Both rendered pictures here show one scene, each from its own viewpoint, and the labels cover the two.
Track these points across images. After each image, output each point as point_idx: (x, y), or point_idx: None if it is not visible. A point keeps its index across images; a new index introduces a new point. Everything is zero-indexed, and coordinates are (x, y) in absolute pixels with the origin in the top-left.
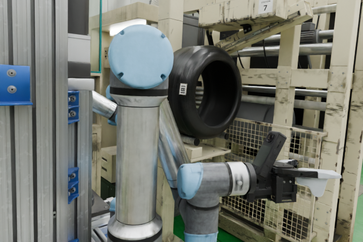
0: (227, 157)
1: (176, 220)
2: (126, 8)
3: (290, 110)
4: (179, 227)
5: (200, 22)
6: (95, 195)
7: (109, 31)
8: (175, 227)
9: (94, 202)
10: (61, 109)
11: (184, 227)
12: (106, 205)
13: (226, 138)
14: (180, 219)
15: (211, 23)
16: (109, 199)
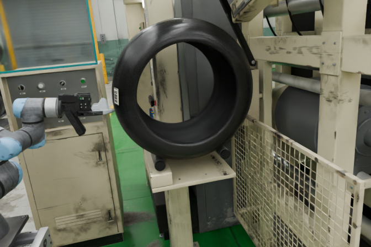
0: (279, 167)
1: (218, 234)
2: None
3: (346, 114)
4: (216, 246)
5: None
6: (18, 226)
7: (142, 2)
8: (211, 244)
9: (3, 237)
10: None
11: (222, 246)
12: (5, 246)
13: (223, 156)
14: (224, 233)
15: None
16: (40, 230)
